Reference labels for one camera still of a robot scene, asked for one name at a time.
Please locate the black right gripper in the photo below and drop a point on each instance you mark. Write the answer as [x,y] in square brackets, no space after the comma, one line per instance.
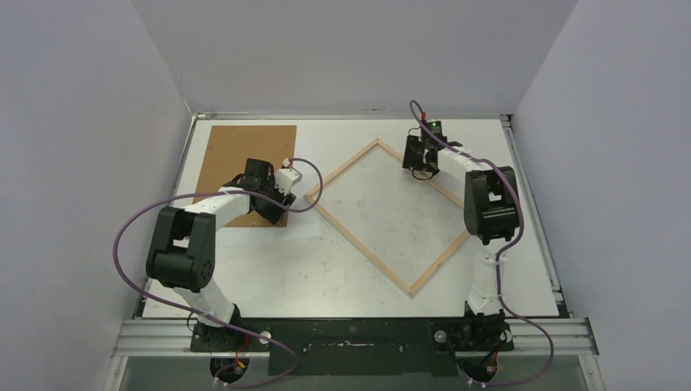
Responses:
[412,155]

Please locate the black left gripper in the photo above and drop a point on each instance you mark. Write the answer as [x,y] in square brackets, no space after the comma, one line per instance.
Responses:
[283,199]

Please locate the brown frame backing board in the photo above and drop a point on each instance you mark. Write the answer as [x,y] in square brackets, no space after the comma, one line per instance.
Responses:
[218,204]

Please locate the clear acrylic frame pane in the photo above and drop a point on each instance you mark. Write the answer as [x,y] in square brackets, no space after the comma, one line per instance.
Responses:
[394,216]

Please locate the white photo paper sheet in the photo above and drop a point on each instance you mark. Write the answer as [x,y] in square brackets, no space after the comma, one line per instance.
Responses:
[256,265]

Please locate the light wooden picture frame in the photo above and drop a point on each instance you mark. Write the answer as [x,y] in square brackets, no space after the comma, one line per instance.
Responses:
[378,259]

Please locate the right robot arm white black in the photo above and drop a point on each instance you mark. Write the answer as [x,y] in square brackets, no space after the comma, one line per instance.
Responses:
[491,208]

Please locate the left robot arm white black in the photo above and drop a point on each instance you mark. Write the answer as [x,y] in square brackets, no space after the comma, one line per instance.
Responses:
[182,251]

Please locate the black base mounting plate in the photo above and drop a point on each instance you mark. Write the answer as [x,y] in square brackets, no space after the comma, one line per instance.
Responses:
[357,347]

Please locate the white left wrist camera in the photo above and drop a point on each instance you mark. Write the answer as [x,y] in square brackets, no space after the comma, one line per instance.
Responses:
[286,177]

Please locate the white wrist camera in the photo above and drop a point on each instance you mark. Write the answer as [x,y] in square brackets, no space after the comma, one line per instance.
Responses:
[433,128]
[286,177]

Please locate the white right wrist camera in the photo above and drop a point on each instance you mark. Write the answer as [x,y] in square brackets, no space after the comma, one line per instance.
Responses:
[433,128]

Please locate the aluminium front rail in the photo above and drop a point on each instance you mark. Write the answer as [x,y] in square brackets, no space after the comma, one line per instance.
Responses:
[172,338]

